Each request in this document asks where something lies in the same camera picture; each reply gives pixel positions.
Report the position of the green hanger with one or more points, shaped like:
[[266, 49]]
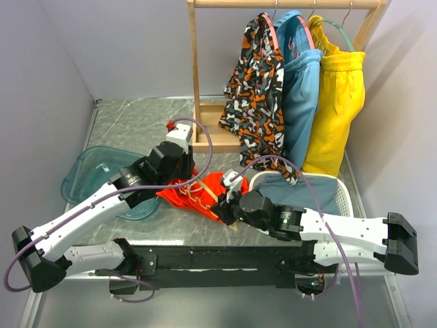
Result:
[[337, 26]]

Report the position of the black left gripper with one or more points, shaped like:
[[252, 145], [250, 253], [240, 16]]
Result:
[[189, 164]]

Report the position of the yellow shorts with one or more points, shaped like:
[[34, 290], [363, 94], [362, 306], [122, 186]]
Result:
[[341, 98]]

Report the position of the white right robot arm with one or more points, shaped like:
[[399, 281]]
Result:
[[390, 240]]

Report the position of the teal plastic basin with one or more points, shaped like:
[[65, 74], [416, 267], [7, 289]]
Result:
[[92, 169]]

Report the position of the camouflage patterned shorts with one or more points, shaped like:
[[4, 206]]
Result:
[[253, 110]]

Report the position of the beige wooden hanger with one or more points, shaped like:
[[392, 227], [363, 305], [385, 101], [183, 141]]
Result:
[[205, 194]]

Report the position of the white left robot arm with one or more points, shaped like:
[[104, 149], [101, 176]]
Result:
[[47, 253]]

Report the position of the grey-blue cloth in basket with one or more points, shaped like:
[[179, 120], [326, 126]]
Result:
[[274, 187]]

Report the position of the pink hanger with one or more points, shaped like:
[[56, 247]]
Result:
[[273, 30]]

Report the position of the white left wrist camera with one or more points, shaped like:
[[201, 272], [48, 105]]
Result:
[[179, 134]]

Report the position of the orange shorts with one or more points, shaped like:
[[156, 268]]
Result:
[[187, 200]]

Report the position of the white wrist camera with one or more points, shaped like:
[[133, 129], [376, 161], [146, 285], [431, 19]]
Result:
[[179, 134], [232, 182]]

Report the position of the white laundry basket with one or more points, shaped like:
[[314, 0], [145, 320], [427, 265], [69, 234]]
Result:
[[343, 196]]

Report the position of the light blue shorts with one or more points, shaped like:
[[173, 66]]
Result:
[[301, 83]]

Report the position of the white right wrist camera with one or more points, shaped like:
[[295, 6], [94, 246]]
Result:
[[232, 182]]

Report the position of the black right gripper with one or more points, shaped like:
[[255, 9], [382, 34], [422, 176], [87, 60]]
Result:
[[222, 209]]

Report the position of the wooden clothes rack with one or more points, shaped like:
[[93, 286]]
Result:
[[208, 113]]

